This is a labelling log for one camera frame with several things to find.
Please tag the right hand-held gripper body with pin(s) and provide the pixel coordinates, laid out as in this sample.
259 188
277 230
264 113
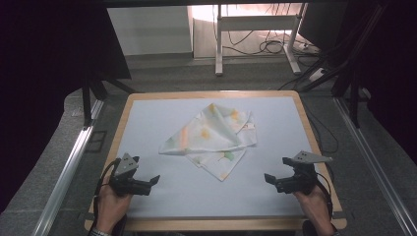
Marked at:
303 180

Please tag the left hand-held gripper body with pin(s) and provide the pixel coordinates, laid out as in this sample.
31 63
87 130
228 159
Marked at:
126 165

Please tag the white leaf print cloth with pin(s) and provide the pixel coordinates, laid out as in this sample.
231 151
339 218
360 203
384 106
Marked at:
209 137

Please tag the person's right hand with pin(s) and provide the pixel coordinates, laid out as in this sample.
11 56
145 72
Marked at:
311 205

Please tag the person's left hand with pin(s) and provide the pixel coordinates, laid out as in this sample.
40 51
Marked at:
111 206

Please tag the dark floor vent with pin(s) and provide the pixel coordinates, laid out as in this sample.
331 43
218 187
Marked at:
96 141

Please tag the black chair armrest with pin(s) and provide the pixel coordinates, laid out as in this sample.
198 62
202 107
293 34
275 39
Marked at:
122 226
309 228

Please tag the black metal stand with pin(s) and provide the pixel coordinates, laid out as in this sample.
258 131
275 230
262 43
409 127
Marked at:
88 98
353 98

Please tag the white power strip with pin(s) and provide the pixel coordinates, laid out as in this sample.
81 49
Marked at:
316 74

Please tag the white cabinet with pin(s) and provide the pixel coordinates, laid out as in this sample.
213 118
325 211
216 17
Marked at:
149 31

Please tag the aluminium rail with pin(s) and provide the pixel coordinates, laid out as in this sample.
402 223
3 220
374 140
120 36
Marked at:
373 164
65 173

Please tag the white metal desk frame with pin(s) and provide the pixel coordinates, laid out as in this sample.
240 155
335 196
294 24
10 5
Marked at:
259 23

